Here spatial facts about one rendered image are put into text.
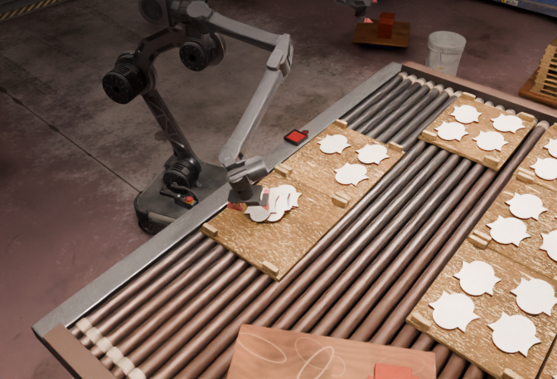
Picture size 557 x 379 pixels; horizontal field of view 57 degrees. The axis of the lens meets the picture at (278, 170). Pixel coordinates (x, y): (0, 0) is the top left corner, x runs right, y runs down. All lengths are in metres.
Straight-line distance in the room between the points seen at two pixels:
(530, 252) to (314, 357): 0.85
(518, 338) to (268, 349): 0.70
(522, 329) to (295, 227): 0.75
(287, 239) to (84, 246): 1.69
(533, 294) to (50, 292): 2.31
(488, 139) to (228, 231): 1.16
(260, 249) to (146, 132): 2.37
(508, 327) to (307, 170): 0.89
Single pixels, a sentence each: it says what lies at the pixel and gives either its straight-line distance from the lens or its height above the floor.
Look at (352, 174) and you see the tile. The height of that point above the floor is 0.95.
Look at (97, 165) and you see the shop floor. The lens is 3.73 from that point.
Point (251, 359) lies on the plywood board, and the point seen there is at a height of 1.04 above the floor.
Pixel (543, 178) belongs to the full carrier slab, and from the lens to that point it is 2.18.
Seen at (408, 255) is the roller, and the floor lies 0.92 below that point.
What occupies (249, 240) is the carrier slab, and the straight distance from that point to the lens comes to 1.74.
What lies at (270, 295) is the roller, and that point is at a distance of 1.62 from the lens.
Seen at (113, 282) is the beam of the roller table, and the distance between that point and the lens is 1.74.
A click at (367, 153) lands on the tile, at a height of 0.95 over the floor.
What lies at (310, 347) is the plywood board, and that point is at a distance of 1.38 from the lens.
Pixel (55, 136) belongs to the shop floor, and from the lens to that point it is 4.13.
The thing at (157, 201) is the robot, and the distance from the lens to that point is 2.97.
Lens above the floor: 2.22
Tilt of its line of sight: 40 degrees down
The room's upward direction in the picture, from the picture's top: 1 degrees counter-clockwise
